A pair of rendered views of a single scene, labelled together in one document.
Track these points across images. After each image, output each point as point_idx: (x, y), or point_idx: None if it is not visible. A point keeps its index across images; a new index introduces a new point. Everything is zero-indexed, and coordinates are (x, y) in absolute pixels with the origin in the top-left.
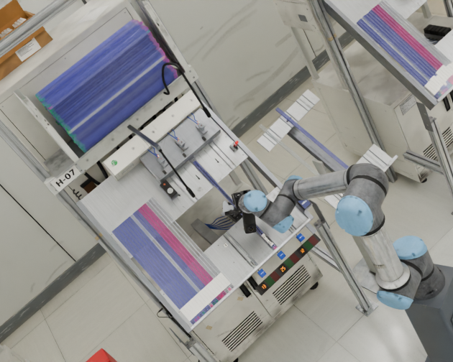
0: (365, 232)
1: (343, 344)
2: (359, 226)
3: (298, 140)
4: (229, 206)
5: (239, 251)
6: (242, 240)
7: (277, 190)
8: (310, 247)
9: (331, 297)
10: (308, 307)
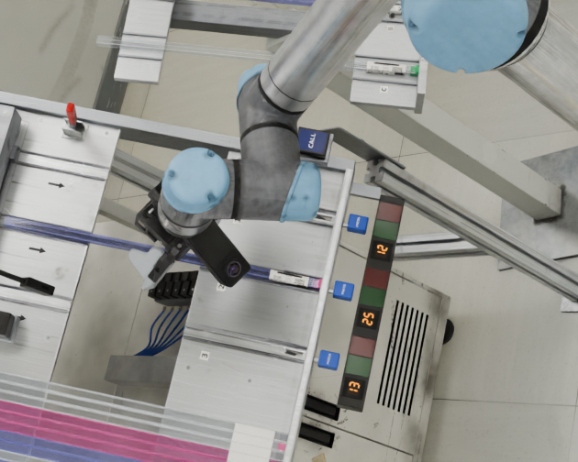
0: (521, 33)
1: None
2: (497, 26)
3: (205, 23)
4: (149, 256)
5: (243, 346)
6: (236, 319)
7: (237, 158)
8: (394, 229)
9: (497, 329)
10: (466, 382)
